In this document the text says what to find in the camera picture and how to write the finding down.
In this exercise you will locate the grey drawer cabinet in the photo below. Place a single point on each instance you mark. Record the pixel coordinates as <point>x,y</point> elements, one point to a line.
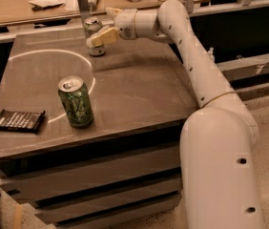
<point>123,166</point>

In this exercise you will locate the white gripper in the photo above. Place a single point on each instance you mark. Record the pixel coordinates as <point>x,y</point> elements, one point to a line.
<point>125,23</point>

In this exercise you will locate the clear sanitizer bottle right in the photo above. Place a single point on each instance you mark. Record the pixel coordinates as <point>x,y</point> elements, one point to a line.
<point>211,53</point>

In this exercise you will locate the white 7up can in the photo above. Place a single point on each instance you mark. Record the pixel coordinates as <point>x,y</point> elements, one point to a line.
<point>92,25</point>

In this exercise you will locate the black snack packet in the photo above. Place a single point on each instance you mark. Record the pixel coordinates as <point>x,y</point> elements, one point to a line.
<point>23,122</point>

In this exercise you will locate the stack of papers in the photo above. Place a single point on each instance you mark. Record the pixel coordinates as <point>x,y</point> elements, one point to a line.
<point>48,3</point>

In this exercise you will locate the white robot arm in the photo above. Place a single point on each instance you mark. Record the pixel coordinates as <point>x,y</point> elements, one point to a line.
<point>219,183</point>

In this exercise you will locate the green soda can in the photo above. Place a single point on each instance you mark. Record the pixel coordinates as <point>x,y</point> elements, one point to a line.
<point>76,101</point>

